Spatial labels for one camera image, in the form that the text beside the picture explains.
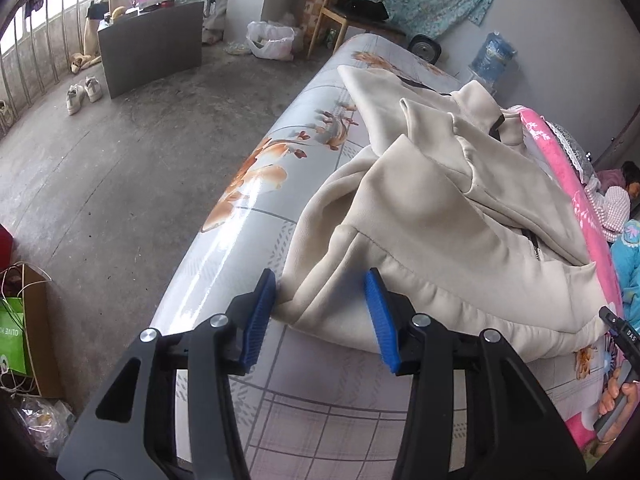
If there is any metal balcony railing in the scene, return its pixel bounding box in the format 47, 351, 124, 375
1, 0, 99, 134

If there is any child in blue jacket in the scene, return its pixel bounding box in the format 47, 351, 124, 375
611, 219, 640, 332

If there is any grey lace pillow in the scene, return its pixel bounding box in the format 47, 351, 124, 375
547, 122, 596, 184

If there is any white plastic bag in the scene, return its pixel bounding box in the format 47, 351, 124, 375
246, 22, 296, 62

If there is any woman in checked jacket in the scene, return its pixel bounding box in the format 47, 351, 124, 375
585, 160, 639, 244

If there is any black bag on chair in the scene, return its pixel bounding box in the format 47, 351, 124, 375
335, 0, 390, 23

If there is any person's right hand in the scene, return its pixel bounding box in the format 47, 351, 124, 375
598, 367, 638, 418

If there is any dark grey cabinet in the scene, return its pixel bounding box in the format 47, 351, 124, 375
98, 0, 203, 98

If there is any right white shoe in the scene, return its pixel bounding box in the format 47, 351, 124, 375
85, 76, 103, 103

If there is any wooden chair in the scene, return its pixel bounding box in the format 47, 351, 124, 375
303, 0, 407, 58

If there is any red paper bag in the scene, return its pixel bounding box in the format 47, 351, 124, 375
0, 226, 13, 271

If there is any green paper bag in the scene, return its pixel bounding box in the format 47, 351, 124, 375
0, 297, 30, 376

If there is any pink floral blanket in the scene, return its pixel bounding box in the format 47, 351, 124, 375
508, 104, 626, 449

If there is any clear plastic bag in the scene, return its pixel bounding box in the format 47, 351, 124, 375
17, 396, 76, 458

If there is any blue water bottle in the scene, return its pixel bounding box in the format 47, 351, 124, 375
469, 32, 518, 87

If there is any beige zip jacket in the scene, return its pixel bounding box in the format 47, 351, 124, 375
274, 65, 608, 362

